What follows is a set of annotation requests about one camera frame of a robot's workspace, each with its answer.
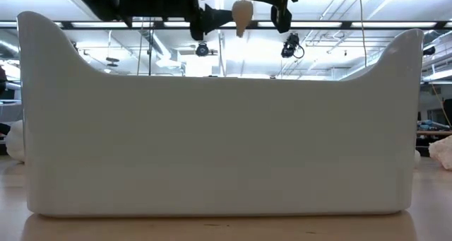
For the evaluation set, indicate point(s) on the white plastic basket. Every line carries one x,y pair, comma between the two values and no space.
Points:
226,145

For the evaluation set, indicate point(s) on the round black ceiling device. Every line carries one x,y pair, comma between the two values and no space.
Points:
202,49

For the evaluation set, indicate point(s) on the small white garlic bulb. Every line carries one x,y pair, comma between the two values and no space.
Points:
417,158

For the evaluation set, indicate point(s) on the beige garlic bulb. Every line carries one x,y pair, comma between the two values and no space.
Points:
442,152
242,15

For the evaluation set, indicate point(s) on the wooden table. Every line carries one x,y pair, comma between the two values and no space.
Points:
434,132

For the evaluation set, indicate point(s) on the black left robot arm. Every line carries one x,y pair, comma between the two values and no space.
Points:
95,0

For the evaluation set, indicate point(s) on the person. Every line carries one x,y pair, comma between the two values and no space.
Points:
2,80

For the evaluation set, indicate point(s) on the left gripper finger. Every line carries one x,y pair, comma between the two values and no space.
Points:
215,18

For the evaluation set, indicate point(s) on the large white garlic bulb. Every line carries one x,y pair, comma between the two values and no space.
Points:
15,142

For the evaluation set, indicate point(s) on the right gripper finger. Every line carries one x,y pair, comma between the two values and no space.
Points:
281,18

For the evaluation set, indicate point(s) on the black monitor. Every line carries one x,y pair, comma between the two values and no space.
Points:
448,112

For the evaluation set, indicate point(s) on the black ceiling camera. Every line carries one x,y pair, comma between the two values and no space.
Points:
291,45

